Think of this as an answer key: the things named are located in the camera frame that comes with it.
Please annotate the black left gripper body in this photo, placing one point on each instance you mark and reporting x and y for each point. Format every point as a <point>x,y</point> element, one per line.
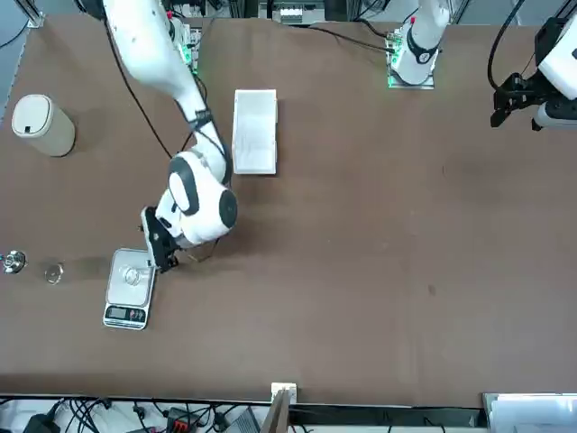
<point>529,90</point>

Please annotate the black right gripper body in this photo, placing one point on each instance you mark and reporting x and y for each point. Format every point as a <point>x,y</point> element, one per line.
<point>163,239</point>

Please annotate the small clear measuring cup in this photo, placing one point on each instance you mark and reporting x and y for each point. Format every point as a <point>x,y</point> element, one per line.
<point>131,275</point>

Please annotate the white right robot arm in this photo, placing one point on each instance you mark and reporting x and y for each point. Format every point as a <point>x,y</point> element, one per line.
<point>149,45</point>

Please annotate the silver digital kitchen scale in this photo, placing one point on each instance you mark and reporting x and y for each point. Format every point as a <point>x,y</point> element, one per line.
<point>126,295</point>

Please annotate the white rectangular tray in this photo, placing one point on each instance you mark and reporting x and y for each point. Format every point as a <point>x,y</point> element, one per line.
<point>254,135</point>

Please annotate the tall clear bottle metal cap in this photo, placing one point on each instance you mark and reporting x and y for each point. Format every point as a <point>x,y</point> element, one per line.
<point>13,261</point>

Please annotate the black red power socket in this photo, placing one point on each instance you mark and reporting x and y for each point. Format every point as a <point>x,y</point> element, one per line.
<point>178,424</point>

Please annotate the cream lidded waste bin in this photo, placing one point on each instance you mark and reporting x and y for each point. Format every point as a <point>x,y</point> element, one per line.
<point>43,126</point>

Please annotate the grey power adapter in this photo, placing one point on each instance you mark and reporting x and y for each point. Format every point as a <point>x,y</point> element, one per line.
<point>243,421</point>

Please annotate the black power adapter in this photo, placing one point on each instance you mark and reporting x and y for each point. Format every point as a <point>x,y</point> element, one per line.
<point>40,424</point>

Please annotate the grey power strip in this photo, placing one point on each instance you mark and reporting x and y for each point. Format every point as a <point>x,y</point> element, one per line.
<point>297,13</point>

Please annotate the grey metal plate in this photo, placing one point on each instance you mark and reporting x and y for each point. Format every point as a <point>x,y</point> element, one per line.
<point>532,412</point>

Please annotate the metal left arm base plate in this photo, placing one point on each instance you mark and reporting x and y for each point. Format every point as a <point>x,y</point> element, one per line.
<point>427,85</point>

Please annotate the white edge bracket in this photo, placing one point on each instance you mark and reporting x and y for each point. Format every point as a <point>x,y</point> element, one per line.
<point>290,390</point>

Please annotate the brown wooden post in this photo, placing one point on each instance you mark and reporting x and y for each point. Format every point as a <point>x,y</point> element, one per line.
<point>276,415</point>

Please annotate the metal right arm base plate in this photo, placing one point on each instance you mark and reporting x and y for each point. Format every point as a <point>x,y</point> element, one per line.
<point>194,40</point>

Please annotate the aluminium frame stand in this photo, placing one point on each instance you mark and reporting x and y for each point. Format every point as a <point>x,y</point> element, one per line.
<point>33,13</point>

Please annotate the black table edge rail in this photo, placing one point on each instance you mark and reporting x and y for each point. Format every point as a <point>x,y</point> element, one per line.
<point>383,412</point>

